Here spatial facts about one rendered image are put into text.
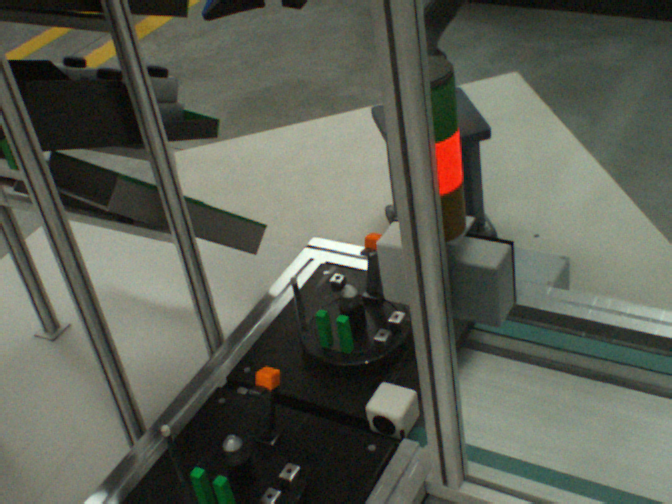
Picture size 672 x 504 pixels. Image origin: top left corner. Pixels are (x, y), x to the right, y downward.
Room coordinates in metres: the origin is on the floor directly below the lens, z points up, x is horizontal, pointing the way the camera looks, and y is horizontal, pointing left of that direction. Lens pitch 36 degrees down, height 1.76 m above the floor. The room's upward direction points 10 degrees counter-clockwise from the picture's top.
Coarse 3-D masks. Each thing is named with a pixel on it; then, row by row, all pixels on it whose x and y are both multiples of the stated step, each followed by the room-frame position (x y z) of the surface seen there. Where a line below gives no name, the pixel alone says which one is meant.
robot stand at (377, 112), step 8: (376, 112) 1.31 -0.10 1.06; (376, 120) 1.29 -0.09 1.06; (384, 120) 1.28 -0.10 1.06; (384, 128) 1.25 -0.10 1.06; (384, 136) 1.24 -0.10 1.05; (392, 176) 1.27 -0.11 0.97; (392, 184) 1.28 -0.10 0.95; (392, 192) 1.28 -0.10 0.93; (384, 208) 1.32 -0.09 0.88; (392, 208) 1.31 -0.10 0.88; (392, 216) 1.29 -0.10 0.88
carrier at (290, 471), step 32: (224, 416) 0.81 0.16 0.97; (256, 416) 0.80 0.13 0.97; (288, 416) 0.80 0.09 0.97; (192, 448) 0.77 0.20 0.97; (224, 448) 0.70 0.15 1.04; (256, 448) 0.74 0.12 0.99; (288, 448) 0.73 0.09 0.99; (320, 448) 0.74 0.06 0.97; (352, 448) 0.73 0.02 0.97; (384, 448) 0.72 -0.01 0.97; (160, 480) 0.74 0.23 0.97; (192, 480) 0.67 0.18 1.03; (224, 480) 0.66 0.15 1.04; (256, 480) 0.69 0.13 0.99; (288, 480) 0.67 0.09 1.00; (320, 480) 0.69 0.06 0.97; (352, 480) 0.69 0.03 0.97
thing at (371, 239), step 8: (368, 240) 0.97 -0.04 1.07; (376, 240) 0.96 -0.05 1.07; (368, 248) 0.96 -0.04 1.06; (376, 248) 0.96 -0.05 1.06; (368, 256) 0.96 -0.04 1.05; (376, 256) 0.96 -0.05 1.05; (368, 264) 0.96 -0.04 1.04; (376, 264) 0.96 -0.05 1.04; (368, 272) 0.96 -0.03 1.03; (376, 272) 0.95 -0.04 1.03; (368, 280) 0.96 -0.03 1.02; (376, 280) 0.95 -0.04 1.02; (368, 288) 0.95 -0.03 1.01; (376, 288) 0.95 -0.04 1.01
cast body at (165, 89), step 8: (152, 72) 1.12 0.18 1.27; (160, 72) 1.12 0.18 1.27; (152, 80) 1.10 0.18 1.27; (160, 80) 1.11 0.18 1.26; (168, 80) 1.12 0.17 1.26; (176, 80) 1.12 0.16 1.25; (152, 88) 1.10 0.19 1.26; (160, 88) 1.11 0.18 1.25; (168, 88) 1.11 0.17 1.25; (176, 88) 1.12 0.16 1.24; (160, 96) 1.10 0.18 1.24; (168, 96) 1.11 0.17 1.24; (176, 96) 1.12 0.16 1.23; (160, 104) 1.10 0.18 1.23; (168, 104) 1.11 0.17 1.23; (176, 104) 1.12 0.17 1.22; (160, 112) 1.10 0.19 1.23; (168, 112) 1.11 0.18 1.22; (176, 112) 1.11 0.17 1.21; (168, 120) 1.10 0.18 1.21; (176, 120) 1.11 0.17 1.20
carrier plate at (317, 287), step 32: (320, 288) 1.02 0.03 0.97; (288, 320) 0.96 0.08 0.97; (256, 352) 0.91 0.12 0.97; (288, 352) 0.90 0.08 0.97; (256, 384) 0.86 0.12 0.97; (288, 384) 0.85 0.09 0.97; (320, 384) 0.84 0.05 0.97; (352, 384) 0.83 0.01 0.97; (416, 384) 0.81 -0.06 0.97; (352, 416) 0.78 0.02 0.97
